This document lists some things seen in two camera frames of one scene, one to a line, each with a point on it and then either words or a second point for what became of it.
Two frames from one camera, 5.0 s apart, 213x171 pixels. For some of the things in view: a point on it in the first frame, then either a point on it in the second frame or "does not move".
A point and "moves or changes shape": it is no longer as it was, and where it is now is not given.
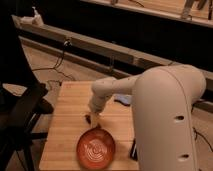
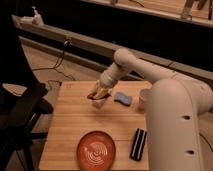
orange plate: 96,148 does not move
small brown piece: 88,118 moves or changes shape
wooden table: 69,123 does not move
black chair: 19,113 does not move
